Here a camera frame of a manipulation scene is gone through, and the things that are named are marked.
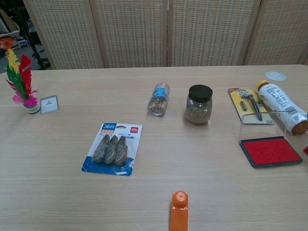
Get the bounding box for red ink pad clear lid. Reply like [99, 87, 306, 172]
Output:
[239, 110, 303, 168]

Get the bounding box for clear bottle with blue label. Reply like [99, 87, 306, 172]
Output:
[147, 82, 171, 117]

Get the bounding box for glass jar with black lid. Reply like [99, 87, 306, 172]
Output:
[184, 84, 214, 125]

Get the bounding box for correction tape blue blister pack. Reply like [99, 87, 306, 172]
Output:
[81, 122, 143, 177]

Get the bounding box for woven wooden folding screen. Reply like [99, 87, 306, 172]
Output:
[23, 0, 308, 70]

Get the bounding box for razor in yellow blister pack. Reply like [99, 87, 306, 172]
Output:
[228, 87, 274, 125]

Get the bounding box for orange glue bottle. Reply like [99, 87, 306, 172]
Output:
[169, 191, 190, 231]

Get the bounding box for small white card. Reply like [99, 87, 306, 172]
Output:
[39, 95, 60, 115]

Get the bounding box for white label bottle yellow cap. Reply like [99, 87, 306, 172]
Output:
[256, 79, 308, 137]

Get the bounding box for black tripod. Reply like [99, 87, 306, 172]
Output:
[13, 0, 50, 70]

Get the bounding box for white round grommet cap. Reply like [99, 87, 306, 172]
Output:
[265, 71, 286, 82]

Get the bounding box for colourful feather shuttlecock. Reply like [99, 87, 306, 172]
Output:
[4, 48, 40, 115]

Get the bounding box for orange round object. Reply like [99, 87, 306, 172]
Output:
[0, 37, 13, 50]

